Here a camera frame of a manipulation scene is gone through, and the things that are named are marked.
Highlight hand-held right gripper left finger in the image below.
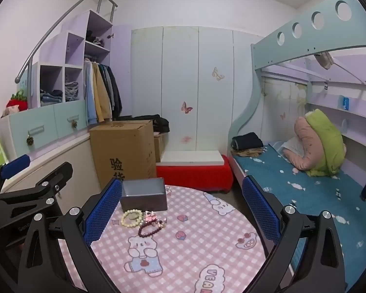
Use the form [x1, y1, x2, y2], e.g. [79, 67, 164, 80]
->
[18, 177, 132, 293]

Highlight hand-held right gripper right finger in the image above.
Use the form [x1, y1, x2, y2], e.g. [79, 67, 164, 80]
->
[242, 175, 346, 293]

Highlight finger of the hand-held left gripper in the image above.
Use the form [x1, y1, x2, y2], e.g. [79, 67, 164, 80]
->
[0, 162, 74, 203]
[0, 155, 31, 196]

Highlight cream bead bracelet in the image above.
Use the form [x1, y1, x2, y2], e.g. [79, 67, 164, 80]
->
[121, 209, 144, 228]

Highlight grey tin box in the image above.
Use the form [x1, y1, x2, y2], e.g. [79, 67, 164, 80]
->
[120, 177, 168, 212]

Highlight dark red bead bracelet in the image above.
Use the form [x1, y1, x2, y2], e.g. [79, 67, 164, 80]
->
[138, 218, 163, 238]

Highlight cream low cabinet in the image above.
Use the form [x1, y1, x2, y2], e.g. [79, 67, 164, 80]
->
[0, 133, 102, 217]

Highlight mint drawer unit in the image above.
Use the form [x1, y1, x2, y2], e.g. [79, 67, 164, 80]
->
[0, 100, 89, 159]

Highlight blue printed bed sheet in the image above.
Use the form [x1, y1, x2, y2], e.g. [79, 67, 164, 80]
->
[232, 142, 366, 290]

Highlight pink plush toy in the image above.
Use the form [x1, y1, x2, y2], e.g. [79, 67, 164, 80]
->
[1, 105, 20, 118]

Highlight folded tan clothes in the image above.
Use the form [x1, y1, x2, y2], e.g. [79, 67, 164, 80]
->
[232, 147, 267, 158]

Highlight strawberry plush toy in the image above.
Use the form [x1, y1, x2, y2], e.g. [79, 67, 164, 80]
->
[7, 90, 28, 110]

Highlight large cardboard box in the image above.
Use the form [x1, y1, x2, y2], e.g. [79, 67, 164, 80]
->
[89, 120, 157, 190]

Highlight white pillow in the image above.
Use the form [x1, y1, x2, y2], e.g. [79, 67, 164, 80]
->
[276, 137, 304, 162]

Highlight folded dark clothes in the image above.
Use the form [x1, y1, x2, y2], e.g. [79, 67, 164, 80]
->
[231, 132, 264, 151]

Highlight folded blue jeans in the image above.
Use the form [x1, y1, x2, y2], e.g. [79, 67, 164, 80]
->
[40, 90, 63, 107]

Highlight red covered stool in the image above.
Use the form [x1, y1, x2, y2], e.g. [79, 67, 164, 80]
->
[156, 155, 234, 193]

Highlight pink checked tablecloth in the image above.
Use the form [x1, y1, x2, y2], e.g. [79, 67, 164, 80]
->
[56, 185, 270, 293]

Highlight light blue hanging shirt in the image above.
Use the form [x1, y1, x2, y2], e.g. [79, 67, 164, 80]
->
[84, 61, 99, 126]

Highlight folded grey clothes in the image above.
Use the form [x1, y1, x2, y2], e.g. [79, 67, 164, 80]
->
[65, 82, 80, 101]

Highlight small cardboard box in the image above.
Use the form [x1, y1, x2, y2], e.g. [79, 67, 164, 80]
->
[154, 134, 166, 163]

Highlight tan hanging jacket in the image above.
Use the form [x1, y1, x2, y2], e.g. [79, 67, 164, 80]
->
[91, 62, 113, 123]

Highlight green pink plush pillow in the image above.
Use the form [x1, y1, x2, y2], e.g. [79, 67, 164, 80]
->
[294, 109, 347, 178]

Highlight dark hanging jackets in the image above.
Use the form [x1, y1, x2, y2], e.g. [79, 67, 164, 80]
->
[99, 64, 122, 119]

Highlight pile of black clothes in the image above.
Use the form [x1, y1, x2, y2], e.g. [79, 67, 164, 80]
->
[119, 114, 170, 135]

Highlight purple stair shelf unit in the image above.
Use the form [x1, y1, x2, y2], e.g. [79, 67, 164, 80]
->
[27, 10, 132, 123]

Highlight dark clothes on shelf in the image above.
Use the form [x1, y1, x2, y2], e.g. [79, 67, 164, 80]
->
[86, 32, 106, 47]

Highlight white wardrobe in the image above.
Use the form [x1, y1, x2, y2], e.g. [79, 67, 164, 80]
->
[131, 26, 264, 156]

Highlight grey metal handrail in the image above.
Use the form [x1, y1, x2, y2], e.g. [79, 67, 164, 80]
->
[15, 0, 118, 84]

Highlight mint bunk bed frame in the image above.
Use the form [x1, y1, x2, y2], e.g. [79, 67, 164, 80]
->
[227, 0, 366, 287]

